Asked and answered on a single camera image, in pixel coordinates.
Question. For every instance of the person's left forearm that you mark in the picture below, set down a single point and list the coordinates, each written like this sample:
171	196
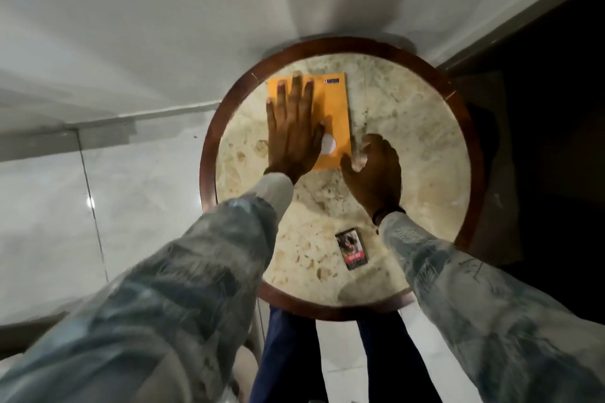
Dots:
165	299

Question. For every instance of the person's leg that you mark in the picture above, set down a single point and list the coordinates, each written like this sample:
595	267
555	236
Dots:
394	365
288	360

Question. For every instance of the person's left leg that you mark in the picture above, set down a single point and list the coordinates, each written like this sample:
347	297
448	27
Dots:
288	360

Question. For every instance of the person's left hand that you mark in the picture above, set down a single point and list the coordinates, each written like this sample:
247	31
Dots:
294	143

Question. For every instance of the person's right thumb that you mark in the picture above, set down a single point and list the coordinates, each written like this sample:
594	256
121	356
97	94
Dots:
349	165

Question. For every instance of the person's left middle finger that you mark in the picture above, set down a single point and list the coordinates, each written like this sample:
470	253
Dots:
296	95

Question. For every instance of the person's right leg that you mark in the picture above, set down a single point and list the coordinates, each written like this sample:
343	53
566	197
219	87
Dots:
394	365

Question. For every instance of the person's left thumb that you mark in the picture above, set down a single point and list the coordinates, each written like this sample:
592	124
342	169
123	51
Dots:
318	136

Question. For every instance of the person's right hand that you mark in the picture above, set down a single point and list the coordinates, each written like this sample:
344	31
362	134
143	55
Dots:
376	180

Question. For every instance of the person's right forearm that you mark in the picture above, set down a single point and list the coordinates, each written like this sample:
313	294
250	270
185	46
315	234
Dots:
487	322

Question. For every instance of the black wristband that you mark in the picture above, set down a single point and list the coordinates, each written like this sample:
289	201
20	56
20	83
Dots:
380	214

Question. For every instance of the round marble table wooden rim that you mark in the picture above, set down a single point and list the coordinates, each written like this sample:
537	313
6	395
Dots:
420	143

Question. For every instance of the orange paper envelope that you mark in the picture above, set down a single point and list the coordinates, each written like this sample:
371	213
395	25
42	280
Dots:
336	105

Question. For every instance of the person's left little finger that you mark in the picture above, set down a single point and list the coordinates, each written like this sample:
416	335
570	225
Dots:
271	117

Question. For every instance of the small black card packet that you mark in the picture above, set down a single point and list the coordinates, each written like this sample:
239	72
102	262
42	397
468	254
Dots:
351	249

